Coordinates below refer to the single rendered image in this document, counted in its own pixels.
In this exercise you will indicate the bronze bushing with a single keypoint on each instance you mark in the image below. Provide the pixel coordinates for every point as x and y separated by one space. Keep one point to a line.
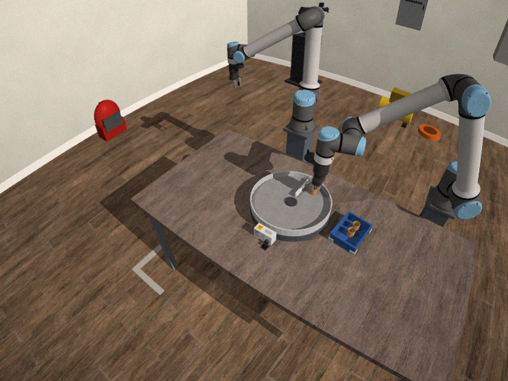
351 233
356 225
313 191

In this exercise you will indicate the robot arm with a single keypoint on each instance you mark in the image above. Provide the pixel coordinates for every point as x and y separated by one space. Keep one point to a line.
397 111
311 59

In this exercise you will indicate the yellow cart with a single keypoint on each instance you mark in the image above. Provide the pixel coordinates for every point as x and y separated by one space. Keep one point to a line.
399 94

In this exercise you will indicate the blue crate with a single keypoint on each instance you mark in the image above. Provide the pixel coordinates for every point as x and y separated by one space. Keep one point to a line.
338 236

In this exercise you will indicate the black cabinet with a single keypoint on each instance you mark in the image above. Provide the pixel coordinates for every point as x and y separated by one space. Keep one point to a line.
297 59

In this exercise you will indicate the grey turntable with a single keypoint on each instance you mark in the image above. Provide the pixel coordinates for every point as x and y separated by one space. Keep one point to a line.
278 214

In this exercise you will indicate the white control box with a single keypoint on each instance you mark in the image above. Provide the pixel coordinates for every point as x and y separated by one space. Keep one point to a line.
264 231

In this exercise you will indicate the red welding helmet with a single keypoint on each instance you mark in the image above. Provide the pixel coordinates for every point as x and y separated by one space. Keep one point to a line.
109 121

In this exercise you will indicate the grey wall cabinet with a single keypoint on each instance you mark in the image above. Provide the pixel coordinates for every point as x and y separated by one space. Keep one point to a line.
502 43

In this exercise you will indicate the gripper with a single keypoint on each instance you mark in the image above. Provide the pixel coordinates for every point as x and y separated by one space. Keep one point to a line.
320 174
235 71

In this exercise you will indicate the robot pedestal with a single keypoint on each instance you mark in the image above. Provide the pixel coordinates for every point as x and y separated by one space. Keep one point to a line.
434 214
295 145

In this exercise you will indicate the grey electrical panel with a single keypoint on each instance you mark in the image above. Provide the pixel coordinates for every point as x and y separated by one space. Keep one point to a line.
412 14

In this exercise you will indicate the wooden table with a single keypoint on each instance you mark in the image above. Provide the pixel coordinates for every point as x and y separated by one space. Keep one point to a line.
357 297

